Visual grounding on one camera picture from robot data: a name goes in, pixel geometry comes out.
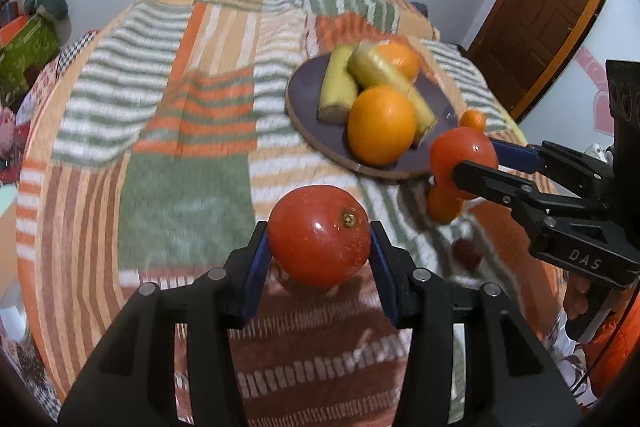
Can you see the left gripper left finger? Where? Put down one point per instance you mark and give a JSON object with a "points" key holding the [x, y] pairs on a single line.
{"points": [[129, 378]]}

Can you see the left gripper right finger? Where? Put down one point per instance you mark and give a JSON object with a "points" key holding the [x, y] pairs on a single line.
{"points": [[510, 378]]}

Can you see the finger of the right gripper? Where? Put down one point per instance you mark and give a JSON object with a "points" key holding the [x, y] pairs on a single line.
{"points": [[505, 191], [559, 163]]}

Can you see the smooth red tomato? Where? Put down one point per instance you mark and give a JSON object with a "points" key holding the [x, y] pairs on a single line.
{"points": [[453, 147]]}

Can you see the large orange with sticker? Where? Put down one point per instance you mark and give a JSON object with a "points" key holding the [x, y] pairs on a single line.
{"points": [[381, 126]]}

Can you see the long yellow banana piece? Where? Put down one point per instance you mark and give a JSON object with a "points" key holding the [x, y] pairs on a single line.
{"points": [[370, 69]]}

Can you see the red tomato with stem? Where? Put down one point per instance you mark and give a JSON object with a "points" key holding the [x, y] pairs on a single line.
{"points": [[319, 235]]}

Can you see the small mandarin near tomato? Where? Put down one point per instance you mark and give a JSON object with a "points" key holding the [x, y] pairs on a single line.
{"points": [[442, 207]]}

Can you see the white wardrobe with hearts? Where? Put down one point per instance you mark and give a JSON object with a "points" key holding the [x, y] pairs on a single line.
{"points": [[574, 112]]}

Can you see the small mandarin by plate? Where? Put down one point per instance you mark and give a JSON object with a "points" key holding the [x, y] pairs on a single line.
{"points": [[473, 119]]}

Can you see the dark red plum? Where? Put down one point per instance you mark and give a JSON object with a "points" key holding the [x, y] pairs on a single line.
{"points": [[466, 254]]}

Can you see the orange on plate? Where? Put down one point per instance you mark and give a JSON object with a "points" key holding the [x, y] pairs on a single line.
{"points": [[402, 57]]}

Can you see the short yellow banana piece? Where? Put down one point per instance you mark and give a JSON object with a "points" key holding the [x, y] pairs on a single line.
{"points": [[339, 89]]}

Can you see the brown wooden door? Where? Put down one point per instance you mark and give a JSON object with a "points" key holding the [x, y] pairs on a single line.
{"points": [[524, 45]]}

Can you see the striped patchwork bedspread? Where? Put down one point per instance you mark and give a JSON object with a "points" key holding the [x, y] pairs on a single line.
{"points": [[157, 147]]}

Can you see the green storage box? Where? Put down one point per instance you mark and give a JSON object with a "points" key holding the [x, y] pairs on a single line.
{"points": [[22, 58]]}

